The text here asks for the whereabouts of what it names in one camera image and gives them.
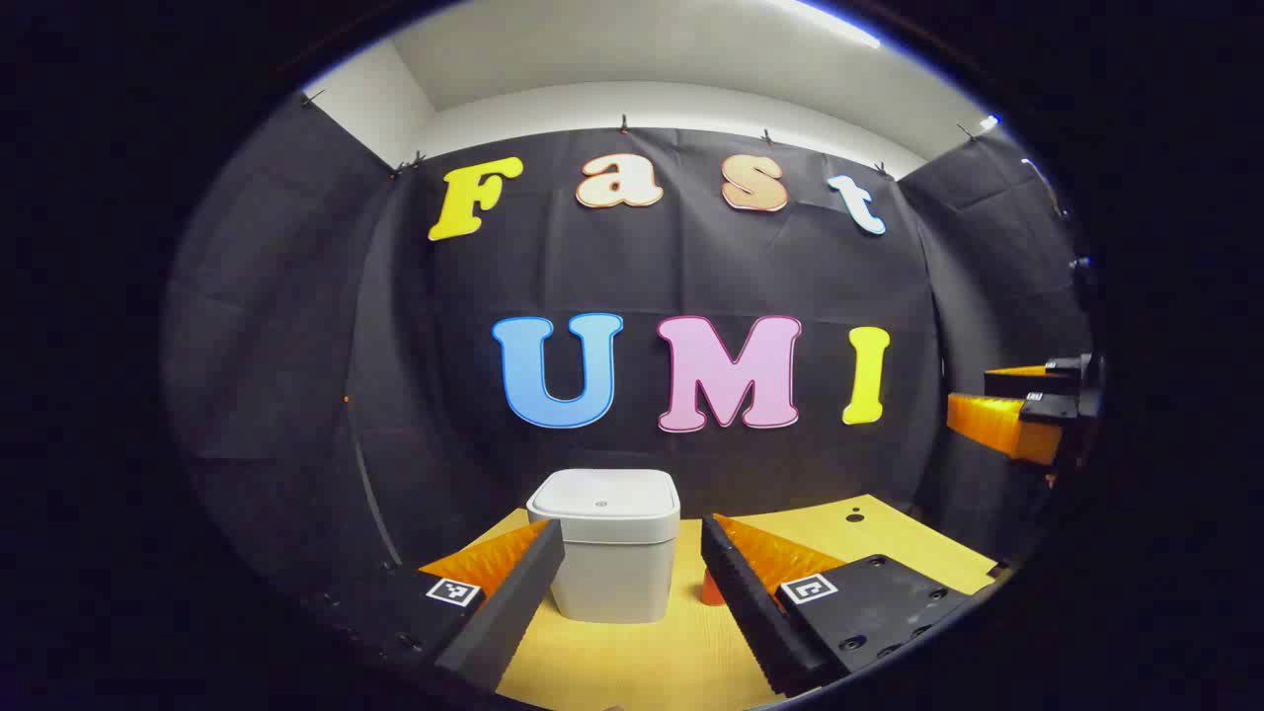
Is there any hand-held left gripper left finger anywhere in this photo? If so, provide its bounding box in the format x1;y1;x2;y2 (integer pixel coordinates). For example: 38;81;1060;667
316;518;567;694

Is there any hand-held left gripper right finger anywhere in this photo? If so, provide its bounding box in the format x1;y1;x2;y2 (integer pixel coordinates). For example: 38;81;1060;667
699;512;993;698

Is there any white desktop garbage bin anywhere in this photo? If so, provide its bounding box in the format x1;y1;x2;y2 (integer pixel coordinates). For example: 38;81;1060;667
526;468;682;625

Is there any wooden desktop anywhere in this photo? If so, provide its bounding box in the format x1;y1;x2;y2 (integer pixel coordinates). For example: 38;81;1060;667
420;494;1000;711

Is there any black backdrop cloth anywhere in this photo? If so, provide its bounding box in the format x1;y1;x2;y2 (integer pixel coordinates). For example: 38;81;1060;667
163;94;1097;605

